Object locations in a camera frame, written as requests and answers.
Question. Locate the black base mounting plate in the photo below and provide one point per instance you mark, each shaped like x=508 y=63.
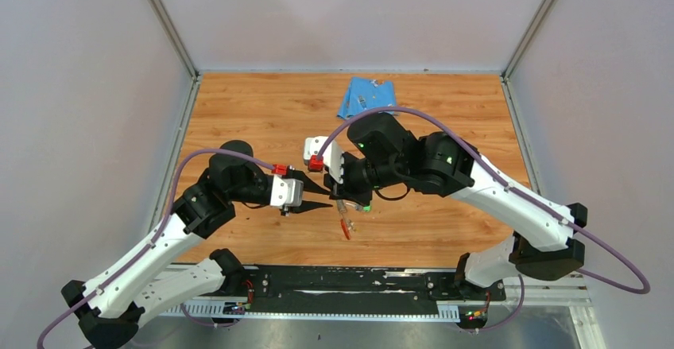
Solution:
x=342 y=290

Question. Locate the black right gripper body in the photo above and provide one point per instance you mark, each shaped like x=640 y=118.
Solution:
x=358 y=180

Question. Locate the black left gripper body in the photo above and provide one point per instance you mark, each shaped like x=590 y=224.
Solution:
x=296 y=176

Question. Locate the metal keyring plate with spring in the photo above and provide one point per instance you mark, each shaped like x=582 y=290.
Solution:
x=343 y=207

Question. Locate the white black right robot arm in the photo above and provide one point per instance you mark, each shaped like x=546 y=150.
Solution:
x=543 y=244

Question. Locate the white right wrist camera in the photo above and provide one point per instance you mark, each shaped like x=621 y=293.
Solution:
x=317 y=155

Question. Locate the blue folded cloth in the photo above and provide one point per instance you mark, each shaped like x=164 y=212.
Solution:
x=363 y=94

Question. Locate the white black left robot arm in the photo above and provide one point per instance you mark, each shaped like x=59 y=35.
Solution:
x=113 y=306

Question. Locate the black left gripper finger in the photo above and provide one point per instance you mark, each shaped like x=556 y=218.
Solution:
x=307 y=206
x=311 y=186

